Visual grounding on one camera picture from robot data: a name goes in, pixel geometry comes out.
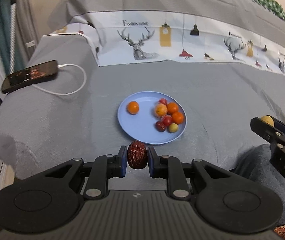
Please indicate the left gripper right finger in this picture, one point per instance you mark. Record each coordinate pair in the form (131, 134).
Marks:
(172, 170)

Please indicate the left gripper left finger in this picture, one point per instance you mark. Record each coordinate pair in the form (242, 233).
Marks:
(101, 170)

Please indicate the small yellow-green fruit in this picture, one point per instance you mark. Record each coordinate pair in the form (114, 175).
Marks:
(267, 119)

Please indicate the dark red jujube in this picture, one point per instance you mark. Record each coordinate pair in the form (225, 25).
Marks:
(160, 126)
(137, 155)

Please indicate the yellow fruit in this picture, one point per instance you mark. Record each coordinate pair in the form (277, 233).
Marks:
(173, 127)

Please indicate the red apple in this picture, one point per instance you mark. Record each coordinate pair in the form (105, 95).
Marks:
(166, 120)

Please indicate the orange fruit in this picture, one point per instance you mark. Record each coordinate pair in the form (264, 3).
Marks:
(160, 110)

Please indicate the orange tangerine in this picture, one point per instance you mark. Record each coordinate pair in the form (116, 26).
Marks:
(172, 108)
(177, 118)
(133, 107)

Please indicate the grey trouser knee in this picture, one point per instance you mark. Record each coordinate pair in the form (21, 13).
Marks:
(255, 165)

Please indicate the dark red jujube on plate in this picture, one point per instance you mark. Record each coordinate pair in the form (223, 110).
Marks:
(160, 126)

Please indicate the light blue plate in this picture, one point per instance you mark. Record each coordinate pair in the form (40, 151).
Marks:
(142, 125)

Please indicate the orange tangerine on plate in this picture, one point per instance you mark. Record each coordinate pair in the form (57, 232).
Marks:
(172, 108)

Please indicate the grey sofa cover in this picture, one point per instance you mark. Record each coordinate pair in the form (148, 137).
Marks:
(75, 115)

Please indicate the small red wrapped fruit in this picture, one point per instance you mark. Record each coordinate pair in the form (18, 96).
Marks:
(163, 101)

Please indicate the black smartphone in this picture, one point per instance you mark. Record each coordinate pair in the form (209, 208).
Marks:
(38, 73)

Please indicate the white deer print cloth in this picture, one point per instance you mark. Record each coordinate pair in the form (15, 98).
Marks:
(126, 37)

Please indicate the grey curtain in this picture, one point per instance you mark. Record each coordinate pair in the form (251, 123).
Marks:
(26, 31)

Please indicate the green checkered cloth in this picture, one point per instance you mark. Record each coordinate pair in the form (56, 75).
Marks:
(233, 11)

